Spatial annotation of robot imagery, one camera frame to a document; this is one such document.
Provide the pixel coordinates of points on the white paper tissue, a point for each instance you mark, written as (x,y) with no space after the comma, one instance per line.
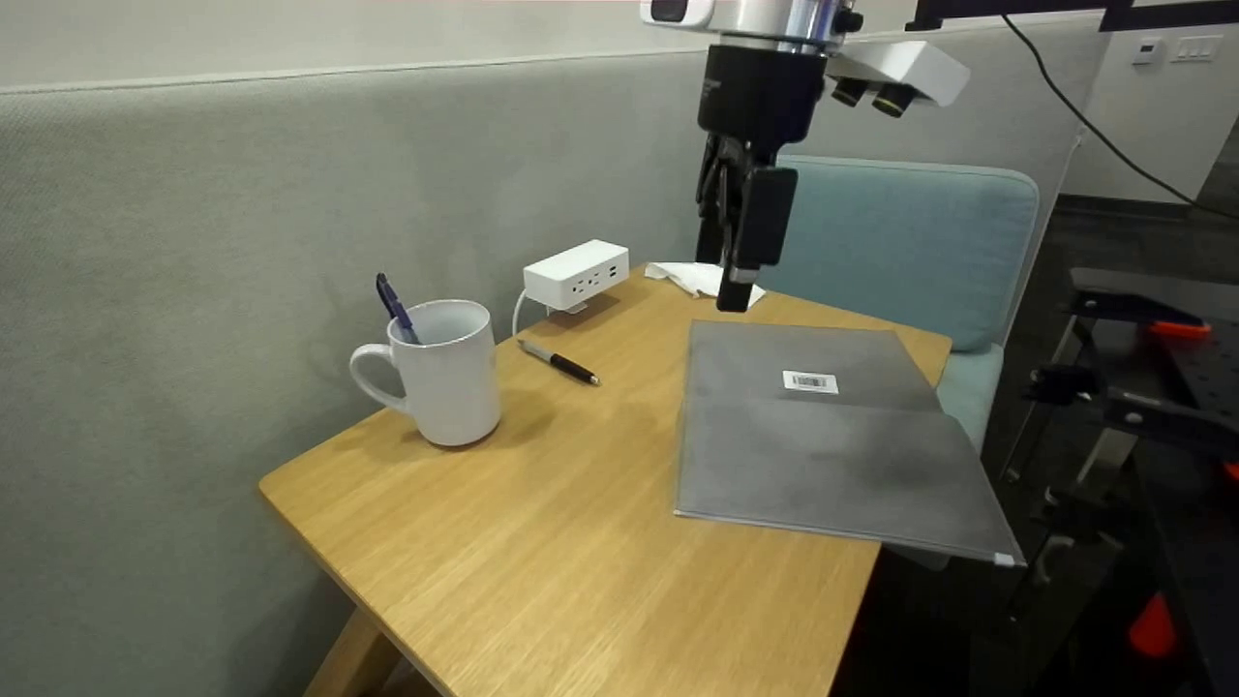
(680,278)

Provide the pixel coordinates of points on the dark overhead mount bar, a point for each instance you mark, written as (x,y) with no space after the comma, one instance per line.
(1097,12)

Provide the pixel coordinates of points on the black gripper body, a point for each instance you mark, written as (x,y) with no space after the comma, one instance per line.
(760,100)

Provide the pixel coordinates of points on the teal upholstered chair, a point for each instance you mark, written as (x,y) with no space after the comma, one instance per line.
(916,246)

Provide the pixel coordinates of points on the black equipment table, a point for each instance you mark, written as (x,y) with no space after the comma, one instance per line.
(1192,389)

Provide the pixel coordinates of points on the white power outlet box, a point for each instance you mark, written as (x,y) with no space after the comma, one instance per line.
(574,274)

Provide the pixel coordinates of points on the silver black pen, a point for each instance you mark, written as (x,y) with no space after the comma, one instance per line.
(396,308)

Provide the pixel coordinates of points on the black ballpoint pen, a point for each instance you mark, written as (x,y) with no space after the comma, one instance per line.
(557,361)

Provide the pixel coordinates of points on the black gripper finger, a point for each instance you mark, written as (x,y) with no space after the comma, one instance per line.
(716,207)
(766,219)

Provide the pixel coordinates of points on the white wall switch panel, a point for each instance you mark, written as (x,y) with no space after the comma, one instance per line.
(1174,48)

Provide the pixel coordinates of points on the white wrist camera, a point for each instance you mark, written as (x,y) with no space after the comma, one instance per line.
(902,73)

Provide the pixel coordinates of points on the white ceramic mug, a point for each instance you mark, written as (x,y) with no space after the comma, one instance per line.
(448,374)

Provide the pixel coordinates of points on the black tripod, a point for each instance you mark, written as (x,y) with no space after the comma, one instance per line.
(1070,505)

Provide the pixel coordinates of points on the wooden table leg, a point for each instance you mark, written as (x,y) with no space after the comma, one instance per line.
(347,661)

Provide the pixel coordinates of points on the grey snowflake folder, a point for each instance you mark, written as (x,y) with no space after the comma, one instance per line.
(825,450)

